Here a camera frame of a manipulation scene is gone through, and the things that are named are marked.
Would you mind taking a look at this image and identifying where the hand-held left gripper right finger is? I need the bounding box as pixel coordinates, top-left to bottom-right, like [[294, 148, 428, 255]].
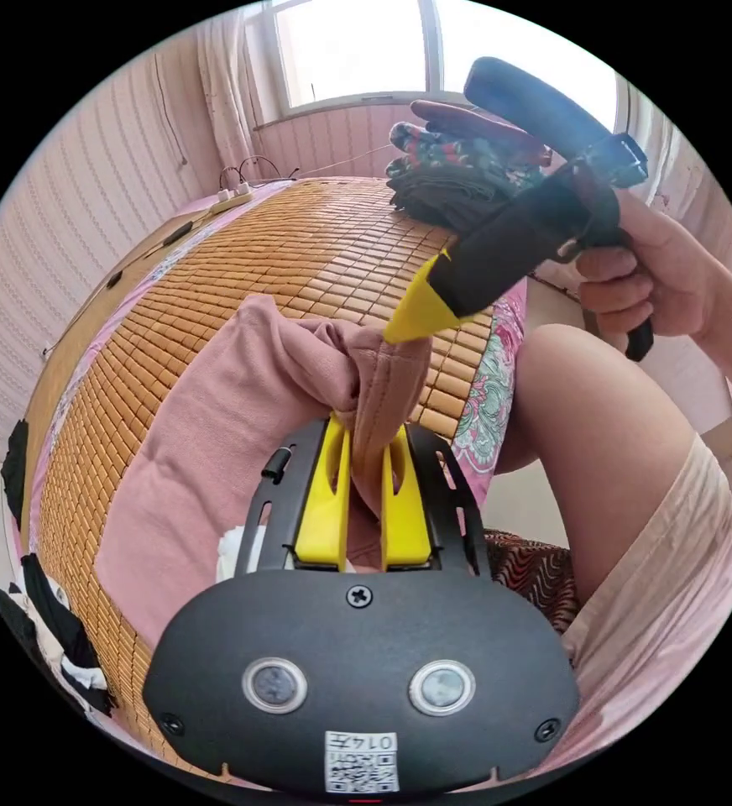
[[380, 425, 434, 571]]

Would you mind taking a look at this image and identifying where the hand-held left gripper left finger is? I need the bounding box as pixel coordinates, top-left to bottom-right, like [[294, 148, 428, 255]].
[[294, 412, 352, 571]]

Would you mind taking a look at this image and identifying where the pink long sleeve shirt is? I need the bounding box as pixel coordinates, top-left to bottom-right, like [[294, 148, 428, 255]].
[[93, 293, 435, 651]]

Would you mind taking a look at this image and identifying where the person's right hand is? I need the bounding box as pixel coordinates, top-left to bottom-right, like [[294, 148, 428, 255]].
[[574, 188, 729, 344]]

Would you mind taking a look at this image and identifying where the pile of clothes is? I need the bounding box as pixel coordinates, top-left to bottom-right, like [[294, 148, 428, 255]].
[[383, 99, 554, 238]]

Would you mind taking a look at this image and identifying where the zigzag patterned brown cloth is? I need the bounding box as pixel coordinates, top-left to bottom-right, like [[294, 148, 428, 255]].
[[484, 530, 581, 634]]

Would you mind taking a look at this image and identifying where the bed with woven mat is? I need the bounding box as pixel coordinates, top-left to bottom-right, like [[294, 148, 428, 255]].
[[0, 175, 531, 779]]

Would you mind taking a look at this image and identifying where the person's body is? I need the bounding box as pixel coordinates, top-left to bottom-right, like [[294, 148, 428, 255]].
[[490, 323, 732, 792]]

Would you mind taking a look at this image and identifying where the window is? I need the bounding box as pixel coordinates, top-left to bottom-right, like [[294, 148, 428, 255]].
[[244, 0, 633, 130]]

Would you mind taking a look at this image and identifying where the white curtain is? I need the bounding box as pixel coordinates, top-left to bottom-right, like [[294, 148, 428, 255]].
[[194, 9, 264, 185]]

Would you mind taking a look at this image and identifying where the black and white clothes heap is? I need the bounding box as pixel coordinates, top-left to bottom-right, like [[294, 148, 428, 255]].
[[0, 548, 118, 720]]

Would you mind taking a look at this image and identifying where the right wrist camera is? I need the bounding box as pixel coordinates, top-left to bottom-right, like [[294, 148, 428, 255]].
[[463, 55, 651, 190]]

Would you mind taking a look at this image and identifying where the white power strip with cables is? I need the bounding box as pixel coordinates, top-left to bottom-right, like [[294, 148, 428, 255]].
[[207, 155, 301, 214]]

